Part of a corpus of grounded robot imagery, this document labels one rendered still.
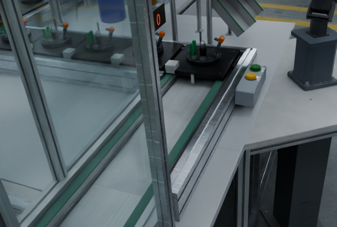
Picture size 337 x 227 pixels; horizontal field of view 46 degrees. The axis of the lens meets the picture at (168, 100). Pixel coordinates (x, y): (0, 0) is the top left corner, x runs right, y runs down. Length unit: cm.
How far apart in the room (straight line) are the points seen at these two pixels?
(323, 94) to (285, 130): 29
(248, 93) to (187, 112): 22
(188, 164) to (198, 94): 44
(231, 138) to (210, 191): 26
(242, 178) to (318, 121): 33
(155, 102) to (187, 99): 76
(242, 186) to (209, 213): 41
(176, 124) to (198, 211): 34
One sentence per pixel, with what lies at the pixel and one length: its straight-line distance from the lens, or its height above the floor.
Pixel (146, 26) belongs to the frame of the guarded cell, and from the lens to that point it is 64.
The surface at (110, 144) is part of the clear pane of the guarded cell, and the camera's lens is 61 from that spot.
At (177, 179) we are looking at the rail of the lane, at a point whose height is 95.
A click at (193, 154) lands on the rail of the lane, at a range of 113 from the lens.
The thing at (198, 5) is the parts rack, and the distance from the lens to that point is 212.
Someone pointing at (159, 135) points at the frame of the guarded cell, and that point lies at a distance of 74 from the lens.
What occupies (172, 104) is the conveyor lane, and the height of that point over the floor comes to 92.
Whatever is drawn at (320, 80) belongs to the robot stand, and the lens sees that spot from 165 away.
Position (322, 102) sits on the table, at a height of 86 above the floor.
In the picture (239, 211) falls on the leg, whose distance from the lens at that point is 156.
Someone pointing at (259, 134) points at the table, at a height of 86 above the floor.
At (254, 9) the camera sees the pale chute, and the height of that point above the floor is 102.
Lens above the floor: 168
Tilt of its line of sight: 32 degrees down
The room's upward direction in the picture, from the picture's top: 5 degrees counter-clockwise
